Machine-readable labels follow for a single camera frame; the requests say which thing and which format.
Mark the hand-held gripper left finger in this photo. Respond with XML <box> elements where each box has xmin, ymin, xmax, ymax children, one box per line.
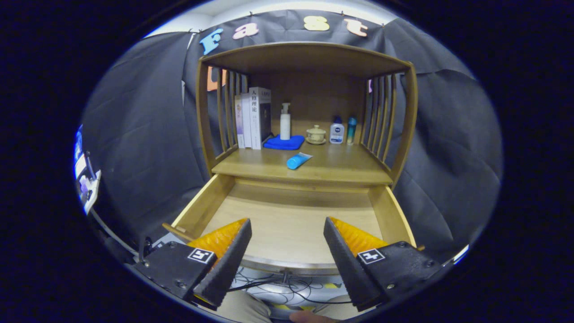
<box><xmin>135</xmin><ymin>218</ymin><xmax>252</xmax><ymax>308</ymax></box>

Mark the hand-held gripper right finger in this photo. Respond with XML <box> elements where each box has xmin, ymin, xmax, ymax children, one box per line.
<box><xmin>323</xmin><ymin>217</ymin><xmax>442</xmax><ymax>312</ymax></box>

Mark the wooden drawer with black knob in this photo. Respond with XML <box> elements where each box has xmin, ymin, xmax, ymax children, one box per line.
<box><xmin>162</xmin><ymin>174</ymin><xmax>424</xmax><ymax>276</ymax></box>

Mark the blue and white tube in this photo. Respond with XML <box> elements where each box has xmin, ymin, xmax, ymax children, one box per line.
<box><xmin>287</xmin><ymin>152</ymin><xmax>313</xmax><ymax>170</ymax></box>

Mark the wooden cabinet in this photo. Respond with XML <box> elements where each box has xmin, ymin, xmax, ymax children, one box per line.
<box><xmin>196</xmin><ymin>42</ymin><xmax>418</xmax><ymax>189</ymax></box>

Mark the person's right leg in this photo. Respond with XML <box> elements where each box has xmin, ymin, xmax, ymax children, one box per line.
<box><xmin>314</xmin><ymin>294</ymin><xmax>355</xmax><ymax>314</ymax></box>

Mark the person's leg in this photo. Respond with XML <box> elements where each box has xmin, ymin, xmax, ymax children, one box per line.
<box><xmin>215</xmin><ymin>289</ymin><xmax>272</xmax><ymax>323</ymax></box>
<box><xmin>314</xmin><ymin>294</ymin><xmax>355</xmax><ymax>314</ymax></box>

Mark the person's left leg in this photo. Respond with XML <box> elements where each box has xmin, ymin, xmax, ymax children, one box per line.
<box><xmin>215</xmin><ymin>289</ymin><xmax>272</xmax><ymax>323</ymax></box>

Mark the white bottle with blue cap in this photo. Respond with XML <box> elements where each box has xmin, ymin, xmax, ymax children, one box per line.
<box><xmin>330</xmin><ymin>116</ymin><xmax>345</xmax><ymax>144</ymax></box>

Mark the blue cloth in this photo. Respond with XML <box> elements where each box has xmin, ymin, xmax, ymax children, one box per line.
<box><xmin>263</xmin><ymin>135</ymin><xmax>305</xmax><ymax>151</ymax></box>

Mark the beige lidded teacup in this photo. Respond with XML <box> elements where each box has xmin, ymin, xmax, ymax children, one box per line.
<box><xmin>306</xmin><ymin>125</ymin><xmax>327</xmax><ymax>145</ymax></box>

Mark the thin purple book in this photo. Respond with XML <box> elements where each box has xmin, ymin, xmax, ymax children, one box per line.
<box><xmin>235</xmin><ymin>95</ymin><xmax>246</xmax><ymax>149</ymax></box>

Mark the thin white book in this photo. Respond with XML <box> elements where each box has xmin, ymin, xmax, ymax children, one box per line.
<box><xmin>241</xmin><ymin>93</ymin><xmax>253</xmax><ymax>149</ymax></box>

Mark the white pump bottle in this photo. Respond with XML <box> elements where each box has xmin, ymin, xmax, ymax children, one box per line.
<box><xmin>280</xmin><ymin>103</ymin><xmax>291</xmax><ymax>140</ymax></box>

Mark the cluttered white shelf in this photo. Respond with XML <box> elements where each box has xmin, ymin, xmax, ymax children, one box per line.
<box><xmin>74</xmin><ymin>126</ymin><xmax>102</xmax><ymax>215</ymax></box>

